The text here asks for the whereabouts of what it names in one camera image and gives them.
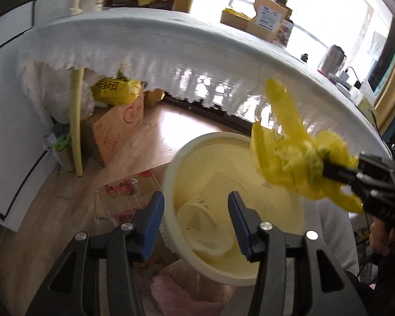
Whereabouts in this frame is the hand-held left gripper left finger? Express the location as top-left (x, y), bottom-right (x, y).
top-left (26, 191), bottom-right (166, 316)

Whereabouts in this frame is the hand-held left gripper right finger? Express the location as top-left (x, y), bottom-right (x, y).
top-left (228, 191), bottom-right (369, 316)

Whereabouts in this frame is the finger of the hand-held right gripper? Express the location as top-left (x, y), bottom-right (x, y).
top-left (324, 168), bottom-right (392, 205)
top-left (323, 152), bottom-right (395, 176)

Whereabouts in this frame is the white printed sock bag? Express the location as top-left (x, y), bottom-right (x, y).
top-left (176, 197), bottom-right (238, 257)

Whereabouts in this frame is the yellow plastic bucket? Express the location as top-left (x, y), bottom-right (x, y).
top-left (161, 132), bottom-right (306, 287)

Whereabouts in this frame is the person's right hand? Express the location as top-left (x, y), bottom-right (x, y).
top-left (369, 219), bottom-right (395, 257)

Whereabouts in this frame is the red printed clear box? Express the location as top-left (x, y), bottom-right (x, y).
top-left (94, 168), bottom-right (172, 234)

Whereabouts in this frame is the yellow tissue box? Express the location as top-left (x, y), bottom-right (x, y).
top-left (350, 80), bottom-right (381, 121)

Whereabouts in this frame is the person's left leg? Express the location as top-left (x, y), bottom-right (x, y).
top-left (303, 197), bottom-right (361, 275)

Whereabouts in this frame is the pink cloth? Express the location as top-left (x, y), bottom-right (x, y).
top-left (150, 263), bottom-right (251, 316)

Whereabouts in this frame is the white power adapter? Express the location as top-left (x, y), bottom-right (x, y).
top-left (336, 67), bottom-right (363, 89)

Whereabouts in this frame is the large cardboard box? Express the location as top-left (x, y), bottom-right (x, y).
top-left (81, 94), bottom-right (145, 168)

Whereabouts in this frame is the steel thermos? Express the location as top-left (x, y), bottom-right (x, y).
top-left (320, 44), bottom-right (346, 73)

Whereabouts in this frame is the yellow table leg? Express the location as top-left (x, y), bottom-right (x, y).
top-left (69, 69), bottom-right (85, 176)

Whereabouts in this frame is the yellow printed plastic bag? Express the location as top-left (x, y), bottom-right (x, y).
top-left (90, 72), bottom-right (142, 106)

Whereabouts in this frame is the brown printed carton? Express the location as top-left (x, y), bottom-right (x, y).
top-left (273, 20), bottom-right (294, 47)

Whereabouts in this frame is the white plastic bag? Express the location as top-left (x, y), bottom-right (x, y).
top-left (18, 62), bottom-right (96, 129)

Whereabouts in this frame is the kraft paper pouch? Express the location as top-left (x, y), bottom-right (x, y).
top-left (247, 0), bottom-right (292, 42)

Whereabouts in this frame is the white lace tablecloth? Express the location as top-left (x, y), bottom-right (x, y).
top-left (16, 5), bottom-right (394, 159)

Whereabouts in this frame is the small cardboard box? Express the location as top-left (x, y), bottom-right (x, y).
top-left (220, 10), bottom-right (254, 32)

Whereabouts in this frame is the small yellow plastic bag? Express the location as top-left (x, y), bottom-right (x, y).
top-left (224, 7), bottom-right (251, 18)

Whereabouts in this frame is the white cartoon mug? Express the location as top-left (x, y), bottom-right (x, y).
top-left (70, 0), bottom-right (107, 15)

